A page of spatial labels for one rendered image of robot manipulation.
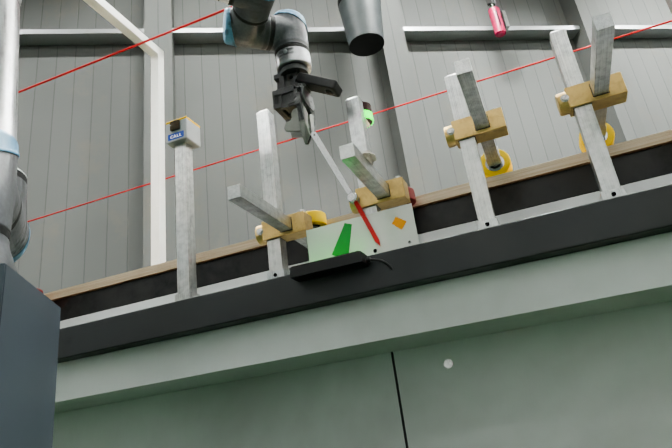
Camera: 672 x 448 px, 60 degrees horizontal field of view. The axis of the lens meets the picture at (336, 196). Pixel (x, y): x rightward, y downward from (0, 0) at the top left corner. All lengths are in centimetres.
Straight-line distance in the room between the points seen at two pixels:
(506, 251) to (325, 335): 44
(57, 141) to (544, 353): 601
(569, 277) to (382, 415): 56
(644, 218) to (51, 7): 732
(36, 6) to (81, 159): 214
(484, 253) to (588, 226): 20
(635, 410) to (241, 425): 93
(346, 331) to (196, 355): 39
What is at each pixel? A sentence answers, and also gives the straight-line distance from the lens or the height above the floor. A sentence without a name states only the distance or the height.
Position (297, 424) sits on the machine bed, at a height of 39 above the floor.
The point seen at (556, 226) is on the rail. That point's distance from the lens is 123.
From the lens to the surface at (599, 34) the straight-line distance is 116.
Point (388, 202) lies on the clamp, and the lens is 133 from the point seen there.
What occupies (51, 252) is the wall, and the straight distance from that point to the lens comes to 634.
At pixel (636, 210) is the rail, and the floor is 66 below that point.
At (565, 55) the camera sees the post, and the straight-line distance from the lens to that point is 142.
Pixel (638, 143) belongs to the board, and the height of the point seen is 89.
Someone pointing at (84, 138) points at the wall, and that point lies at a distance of 680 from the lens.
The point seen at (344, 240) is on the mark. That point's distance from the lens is 133.
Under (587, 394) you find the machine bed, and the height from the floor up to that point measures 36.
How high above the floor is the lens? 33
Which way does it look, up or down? 23 degrees up
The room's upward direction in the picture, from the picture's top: 8 degrees counter-clockwise
